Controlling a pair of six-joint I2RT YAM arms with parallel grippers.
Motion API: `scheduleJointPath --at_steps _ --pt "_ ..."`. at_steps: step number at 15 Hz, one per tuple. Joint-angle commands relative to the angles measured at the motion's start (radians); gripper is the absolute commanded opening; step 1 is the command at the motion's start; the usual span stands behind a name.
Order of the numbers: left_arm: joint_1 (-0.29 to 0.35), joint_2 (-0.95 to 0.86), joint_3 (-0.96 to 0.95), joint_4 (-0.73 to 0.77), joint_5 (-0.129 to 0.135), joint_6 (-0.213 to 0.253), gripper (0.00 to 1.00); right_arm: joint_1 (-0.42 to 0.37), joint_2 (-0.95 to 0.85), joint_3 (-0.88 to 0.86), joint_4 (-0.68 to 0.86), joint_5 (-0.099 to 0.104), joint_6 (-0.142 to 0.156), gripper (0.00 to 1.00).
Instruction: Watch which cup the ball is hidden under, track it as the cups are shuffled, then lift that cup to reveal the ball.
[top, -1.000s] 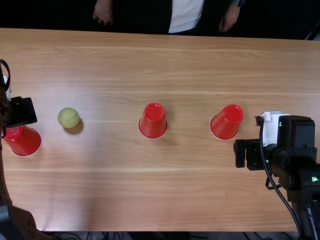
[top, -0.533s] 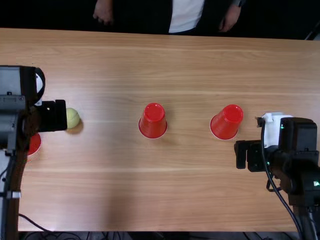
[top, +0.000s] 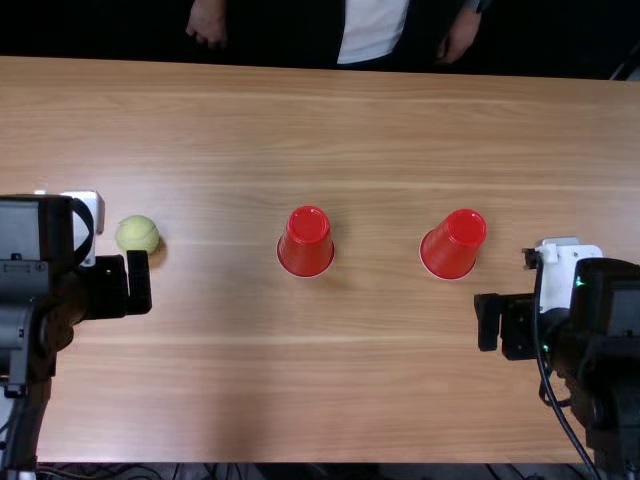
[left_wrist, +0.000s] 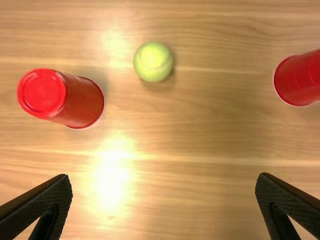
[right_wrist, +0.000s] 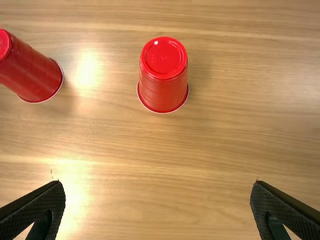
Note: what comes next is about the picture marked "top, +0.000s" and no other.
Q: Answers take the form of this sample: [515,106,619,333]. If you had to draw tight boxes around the yellow ball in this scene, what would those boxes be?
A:
[115,214,161,255]

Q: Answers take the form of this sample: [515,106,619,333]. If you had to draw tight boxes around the person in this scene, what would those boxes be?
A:
[184,0,494,67]

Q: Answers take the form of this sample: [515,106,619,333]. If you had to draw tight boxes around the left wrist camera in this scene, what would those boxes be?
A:
[59,189,107,269]

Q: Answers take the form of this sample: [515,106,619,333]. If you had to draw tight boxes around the red cup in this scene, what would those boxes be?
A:
[418,208,488,280]
[276,204,336,279]

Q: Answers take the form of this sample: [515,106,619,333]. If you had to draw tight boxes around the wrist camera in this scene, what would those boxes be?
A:
[521,237,604,314]
[59,189,107,269]

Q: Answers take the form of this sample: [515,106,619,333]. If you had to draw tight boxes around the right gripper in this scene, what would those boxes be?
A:
[473,293,541,362]

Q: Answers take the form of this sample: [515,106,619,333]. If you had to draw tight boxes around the black cable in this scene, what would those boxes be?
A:
[531,294,604,480]

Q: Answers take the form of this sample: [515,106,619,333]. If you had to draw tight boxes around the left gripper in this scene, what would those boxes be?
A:
[74,249,153,322]

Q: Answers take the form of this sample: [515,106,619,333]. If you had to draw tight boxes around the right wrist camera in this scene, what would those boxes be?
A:
[521,237,604,314]

